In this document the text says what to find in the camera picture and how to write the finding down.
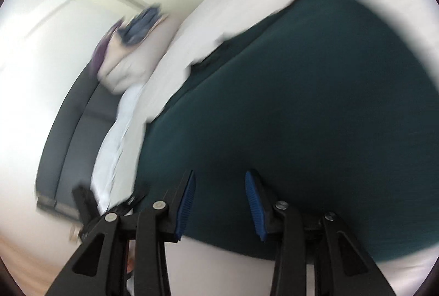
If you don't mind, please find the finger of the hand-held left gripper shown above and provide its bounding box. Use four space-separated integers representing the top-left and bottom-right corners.
113 184 151 215
71 184 104 241

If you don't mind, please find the grey upholstered headboard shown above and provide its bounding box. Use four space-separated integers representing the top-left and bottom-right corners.
36 66 128 212

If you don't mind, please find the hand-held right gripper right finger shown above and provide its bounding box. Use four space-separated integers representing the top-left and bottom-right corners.
244 170 395 296

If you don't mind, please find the white duvet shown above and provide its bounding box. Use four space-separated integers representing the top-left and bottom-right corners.
91 83 149 215

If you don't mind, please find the purple pillow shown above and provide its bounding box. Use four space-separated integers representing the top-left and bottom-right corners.
90 20 126 72

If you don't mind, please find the folded blue blanket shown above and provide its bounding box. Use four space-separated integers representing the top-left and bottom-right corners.
118 3 162 45

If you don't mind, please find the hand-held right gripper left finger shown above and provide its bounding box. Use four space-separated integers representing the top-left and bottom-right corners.
44 169 197 296

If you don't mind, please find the folded beige quilt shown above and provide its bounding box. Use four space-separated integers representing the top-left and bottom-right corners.
96 13 169 95

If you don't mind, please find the dark green sweater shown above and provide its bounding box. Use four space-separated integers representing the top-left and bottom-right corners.
139 0 439 264

